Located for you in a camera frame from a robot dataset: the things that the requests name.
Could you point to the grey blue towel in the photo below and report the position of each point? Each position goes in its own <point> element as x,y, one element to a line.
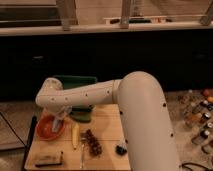
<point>56,126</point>

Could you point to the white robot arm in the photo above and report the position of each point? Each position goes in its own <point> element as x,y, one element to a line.
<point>143,112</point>

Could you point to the orange red bowl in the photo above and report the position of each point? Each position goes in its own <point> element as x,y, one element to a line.
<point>44,129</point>

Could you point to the green plastic tray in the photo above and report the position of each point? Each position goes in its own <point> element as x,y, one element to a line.
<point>70,81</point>

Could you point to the green cucumber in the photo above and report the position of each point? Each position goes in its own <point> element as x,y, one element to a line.
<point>82,117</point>

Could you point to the yellow banana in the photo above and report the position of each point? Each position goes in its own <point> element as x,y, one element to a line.
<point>75,135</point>

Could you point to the dark grape bunch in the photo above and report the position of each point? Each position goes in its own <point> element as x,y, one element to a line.
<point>94,146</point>

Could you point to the silver fork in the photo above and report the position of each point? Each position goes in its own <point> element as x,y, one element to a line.
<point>82,141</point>

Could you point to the brown rectangular sponge block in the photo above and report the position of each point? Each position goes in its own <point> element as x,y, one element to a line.
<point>48,159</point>

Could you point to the black handled dish brush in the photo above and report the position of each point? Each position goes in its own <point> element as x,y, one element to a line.
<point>120,150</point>

